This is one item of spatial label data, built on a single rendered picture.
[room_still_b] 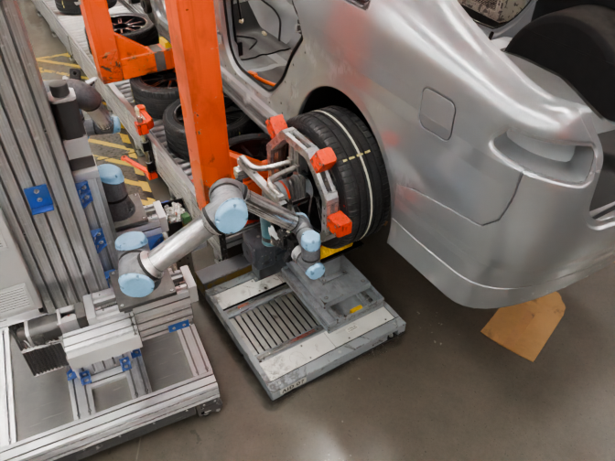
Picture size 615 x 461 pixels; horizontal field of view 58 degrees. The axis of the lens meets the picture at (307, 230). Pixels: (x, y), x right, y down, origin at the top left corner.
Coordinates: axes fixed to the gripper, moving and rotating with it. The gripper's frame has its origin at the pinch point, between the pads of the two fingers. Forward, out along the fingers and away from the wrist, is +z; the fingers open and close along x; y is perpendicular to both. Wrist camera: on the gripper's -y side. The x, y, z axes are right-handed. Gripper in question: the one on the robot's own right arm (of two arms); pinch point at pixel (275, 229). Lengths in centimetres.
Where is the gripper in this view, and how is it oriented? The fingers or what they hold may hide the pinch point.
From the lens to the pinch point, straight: 244.2
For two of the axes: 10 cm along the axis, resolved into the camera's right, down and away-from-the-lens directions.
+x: -8.5, 3.4, -4.0
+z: -5.3, -5.5, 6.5
